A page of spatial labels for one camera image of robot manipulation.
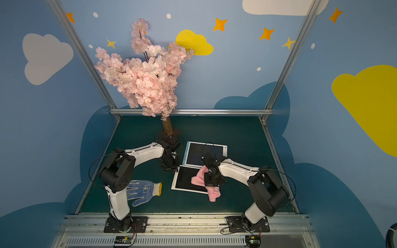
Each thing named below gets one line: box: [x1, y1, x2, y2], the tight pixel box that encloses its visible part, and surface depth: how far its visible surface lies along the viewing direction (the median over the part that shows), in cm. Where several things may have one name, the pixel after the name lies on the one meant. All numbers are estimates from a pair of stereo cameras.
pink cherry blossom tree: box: [94, 18, 195, 137], surface depth 67 cm
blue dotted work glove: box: [126, 179, 163, 208], surface depth 86 cm
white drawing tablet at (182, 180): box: [171, 164, 209, 195], surface depth 90 cm
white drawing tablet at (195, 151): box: [182, 141, 228, 167], surface depth 106 cm
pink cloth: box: [190, 165, 221, 203], surface depth 86 cm
